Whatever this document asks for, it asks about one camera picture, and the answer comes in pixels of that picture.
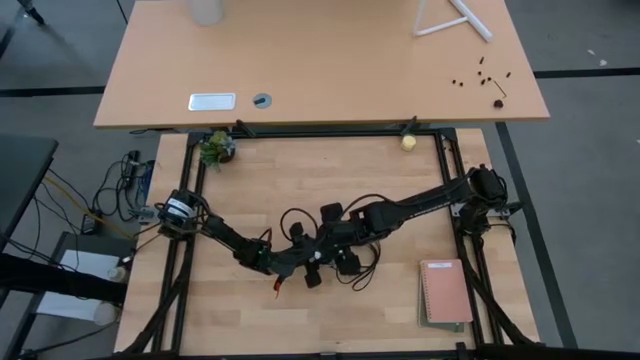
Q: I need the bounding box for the silver rectangular plate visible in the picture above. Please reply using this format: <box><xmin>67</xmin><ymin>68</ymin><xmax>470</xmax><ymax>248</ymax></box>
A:
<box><xmin>187</xmin><ymin>92</ymin><xmax>237</xmax><ymax>112</ymax></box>

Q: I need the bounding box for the blue floor cable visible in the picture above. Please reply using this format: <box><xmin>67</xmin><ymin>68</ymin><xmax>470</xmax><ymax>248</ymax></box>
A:
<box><xmin>137</xmin><ymin>159</ymin><xmax>154</xmax><ymax>201</ymax></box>

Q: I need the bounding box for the black aluminium table frame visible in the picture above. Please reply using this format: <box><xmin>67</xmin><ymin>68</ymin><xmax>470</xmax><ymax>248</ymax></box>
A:
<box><xmin>114</xmin><ymin>127</ymin><xmax>546</xmax><ymax>360</ymax></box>

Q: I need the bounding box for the black side table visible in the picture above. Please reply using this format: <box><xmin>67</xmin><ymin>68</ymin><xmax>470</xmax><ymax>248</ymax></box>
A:
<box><xmin>0</xmin><ymin>134</ymin><xmax>60</xmax><ymax>251</ymax></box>

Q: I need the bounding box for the black lamp power cord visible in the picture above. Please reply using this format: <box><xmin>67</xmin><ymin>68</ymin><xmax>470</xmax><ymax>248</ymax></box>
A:
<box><xmin>278</xmin><ymin>192</ymin><xmax>382</xmax><ymax>293</ymax></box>

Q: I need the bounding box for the white tube frame stand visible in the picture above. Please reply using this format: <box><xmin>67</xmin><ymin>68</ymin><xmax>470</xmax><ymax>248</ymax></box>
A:
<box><xmin>412</xmin><ymin>0</ymin><xmax>495</xmax><ymax>44</ymax></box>

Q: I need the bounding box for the translucent plastic cup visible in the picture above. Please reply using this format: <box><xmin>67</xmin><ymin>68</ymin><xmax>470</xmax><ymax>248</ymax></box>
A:
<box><xmin>187</xmin><ymin>0</ymin><xmax>225</xmax><ymax>27</ymax></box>

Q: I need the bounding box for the white paper sheet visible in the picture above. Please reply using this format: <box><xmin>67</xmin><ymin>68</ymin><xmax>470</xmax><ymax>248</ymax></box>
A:
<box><xmin>35</xmin><ymin>248</ymin><xmax>127</xmax><ymax>322</ymax></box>

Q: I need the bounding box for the pink spiral notebook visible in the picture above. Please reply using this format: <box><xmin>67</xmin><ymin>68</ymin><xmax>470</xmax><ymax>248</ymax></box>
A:
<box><xmin>419</xmin><ymin>258</ymin><xmax>474</xmax><ymax>324</ymax></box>

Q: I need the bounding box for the black beam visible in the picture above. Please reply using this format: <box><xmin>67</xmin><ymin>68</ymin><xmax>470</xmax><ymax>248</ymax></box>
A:
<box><xmin>0</xmin><ymin>252</ymin><xmax>129</xmax><ymax>305</ymax></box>

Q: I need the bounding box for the light wooden desk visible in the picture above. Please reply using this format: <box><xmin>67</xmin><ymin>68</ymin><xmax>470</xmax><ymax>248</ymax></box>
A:
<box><xmin>93</xmin><ymin>0</ymin><xmax>551</xmax><ymax>130</ymax></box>

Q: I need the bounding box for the black floor cable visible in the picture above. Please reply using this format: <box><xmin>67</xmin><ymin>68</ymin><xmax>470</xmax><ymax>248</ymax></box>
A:
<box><xmin>92</xmin><ymin>149</ymin><xmax>156</xmax><ymax>224</ymax></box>

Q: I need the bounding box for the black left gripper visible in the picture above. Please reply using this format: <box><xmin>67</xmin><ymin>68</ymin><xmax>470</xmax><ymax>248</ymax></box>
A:
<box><xmin>267</xmin><ymin>221</ymin><xmax>324</xmax><ymax>290</ymax></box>

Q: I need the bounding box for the green notebook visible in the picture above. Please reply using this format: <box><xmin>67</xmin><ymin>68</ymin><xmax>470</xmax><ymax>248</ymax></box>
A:
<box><xmin>417</xmin><ymin>279</ymin><xmax>466</xmax><ymax>334</ymax></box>

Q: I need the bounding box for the yellow floor cable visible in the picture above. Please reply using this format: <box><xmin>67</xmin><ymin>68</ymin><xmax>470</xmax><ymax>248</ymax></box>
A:
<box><xmin>43</xmin><ymin>174</ymin><xmax>134</xmax><ymax>239</ymax></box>

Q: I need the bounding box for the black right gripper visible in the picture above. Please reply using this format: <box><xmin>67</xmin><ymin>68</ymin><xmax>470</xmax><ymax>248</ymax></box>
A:
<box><xmin>319</xmin><ymin>201</ymin><xmax>376</xmax><ymax>277</ymax></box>

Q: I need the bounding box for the black tripod leg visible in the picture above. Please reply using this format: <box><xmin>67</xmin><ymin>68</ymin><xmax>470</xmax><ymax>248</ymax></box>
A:
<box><xmin>17</xmin><ymin>0</ymin><xmax>47</xmax><ymax>27</ymax></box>

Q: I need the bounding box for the small potted succulent plant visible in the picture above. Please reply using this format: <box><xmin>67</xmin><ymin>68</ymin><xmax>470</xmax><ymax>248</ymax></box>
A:
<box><xmin>198</xmin><ymin>129</ymin><xmax>237</xmax><ymax>172</ymax></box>

